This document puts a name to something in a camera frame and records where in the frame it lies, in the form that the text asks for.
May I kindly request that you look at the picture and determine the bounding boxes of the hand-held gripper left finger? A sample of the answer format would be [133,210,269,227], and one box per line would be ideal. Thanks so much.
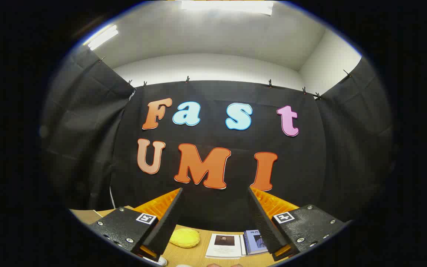
[89,187,183,262]

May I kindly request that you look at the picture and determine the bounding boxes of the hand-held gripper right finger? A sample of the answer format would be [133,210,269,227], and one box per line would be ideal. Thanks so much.
[248,186,348,263]

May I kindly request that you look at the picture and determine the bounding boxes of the yellow round plush toy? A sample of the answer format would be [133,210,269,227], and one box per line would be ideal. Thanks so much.
[169,228,201,248]

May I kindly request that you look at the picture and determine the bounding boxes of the blue book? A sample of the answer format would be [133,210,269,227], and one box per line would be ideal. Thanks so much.
[243,230,269,256]

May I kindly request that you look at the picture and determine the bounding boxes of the white book with portrait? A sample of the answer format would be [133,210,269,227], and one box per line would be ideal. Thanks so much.
[205,233,243,259]

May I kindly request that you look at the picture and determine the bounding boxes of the row of black cloth clips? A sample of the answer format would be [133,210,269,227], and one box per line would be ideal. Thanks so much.
[98,56,353,101]

